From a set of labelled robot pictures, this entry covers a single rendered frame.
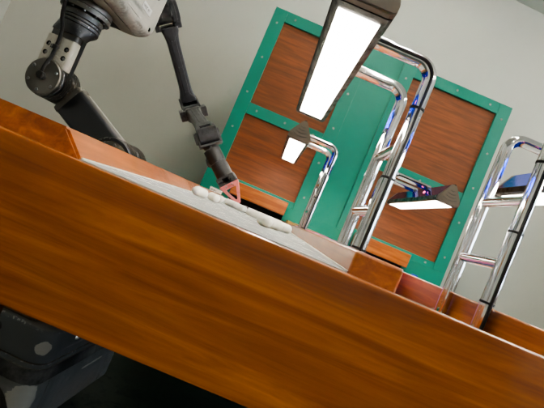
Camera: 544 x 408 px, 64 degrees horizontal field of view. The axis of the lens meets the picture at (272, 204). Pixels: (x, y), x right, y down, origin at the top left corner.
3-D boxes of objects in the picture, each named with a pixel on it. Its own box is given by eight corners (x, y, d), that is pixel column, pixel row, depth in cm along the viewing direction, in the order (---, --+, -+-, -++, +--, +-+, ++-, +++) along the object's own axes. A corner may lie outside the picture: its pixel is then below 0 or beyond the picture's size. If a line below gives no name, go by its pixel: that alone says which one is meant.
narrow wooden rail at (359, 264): (316, 347, 45) (357, 248, 45) (272, 240, 226) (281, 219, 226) (364, 368, 45) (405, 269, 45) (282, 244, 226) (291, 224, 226)
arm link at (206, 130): (177, 108, 180) (202, 100, 182) (181, 121, 183) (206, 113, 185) (191, 133, 143) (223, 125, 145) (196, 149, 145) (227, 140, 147)
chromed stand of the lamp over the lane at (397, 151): (241, 261, 71) (346, 14, 73) (246, 251, 91) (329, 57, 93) (348, 306, 72) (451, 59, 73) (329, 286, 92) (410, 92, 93)
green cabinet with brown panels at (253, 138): (205, 172, 225) (276, 6, 228) (216, 180, 281) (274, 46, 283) (444, 274, 227) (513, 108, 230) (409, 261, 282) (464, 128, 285)
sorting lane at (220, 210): (71, 176, 45) (79, 156, 45) (224, 206, 226) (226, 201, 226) (340, 290, 45) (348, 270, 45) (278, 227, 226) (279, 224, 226)
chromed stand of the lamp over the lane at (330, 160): (253, 233, 168) (298, 127, 169) (254, 231, 188) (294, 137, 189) (298, 252, 168) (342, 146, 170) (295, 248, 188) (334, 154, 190)
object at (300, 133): (287, 134, 149) (295, 115, 149) (279, 158, 211) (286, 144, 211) (308, 144, 149) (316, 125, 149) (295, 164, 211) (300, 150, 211)
